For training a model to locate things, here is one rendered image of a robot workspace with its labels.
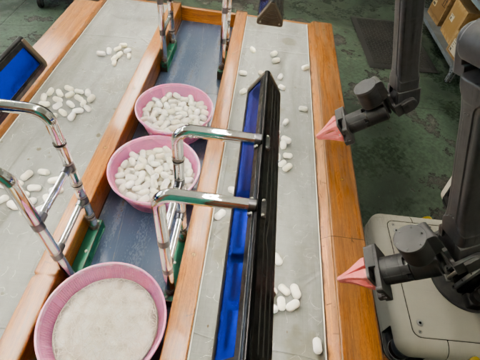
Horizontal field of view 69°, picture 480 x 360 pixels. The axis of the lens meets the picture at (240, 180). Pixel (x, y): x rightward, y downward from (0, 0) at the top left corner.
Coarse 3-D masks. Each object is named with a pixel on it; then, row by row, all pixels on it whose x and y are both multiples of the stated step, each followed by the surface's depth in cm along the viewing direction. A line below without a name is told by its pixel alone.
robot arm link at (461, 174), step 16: (464, 64) 48; (464, 80) 47; (464, 96) 48; (464, 112) 49; (464, 128) 50; (464, 144) 51; (464, 160) 52; (464, 176) 54; (464, 192) 56; (448, 208) 62; (464, 208) 57; (448, 224) 64; (464, 224) 59; (448, 240) 66; (464, 240) 61; (464, 256) 63
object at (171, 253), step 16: (192, 128) 64; (208, 128) 64; (176, 144) 66; (256, 144) 64; (176, 160) 70; (176, 176) 74; (160, 192) 55; (176, 192) 54; (192, 192) 55; (208, 192) 56; (160, 208) 57; (176, 208) 83; (224, 208) 55; (240, 208) 55; (256, 208) 54; (160, 224) 60; (176, 224) 82; (160, 240) 65; (176, 240) 80; (160, 256) 70; (176, 256) 92; (176, 272) 89
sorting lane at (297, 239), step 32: (256, 32) 165; (288, 32) 168; (256, 64) 148; (288, 64) 150; (288, 96) 136; (288, 128) 124; (224, 160) 111; (288, 160) 114; (224, 192) 103; (288, 192) 106; (224, 224) 96; (288, 224) 98; (224, 256) 90; (288, 256) 92; (320, 256) 93; (320, 288) 87; (288, 320) 81; (320, 320) 82; (192, 352) 75; (288, 352) 77
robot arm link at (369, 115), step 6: (384, 102) 93; (378, 108) 94; (384, 108) 93; (366, 114) 95; (372, 114) 95; (378, 114) 94; (384, 114) 94; (366, 120) 97; (372, 120) 95; (378, 120) 95; (384, 120) 95
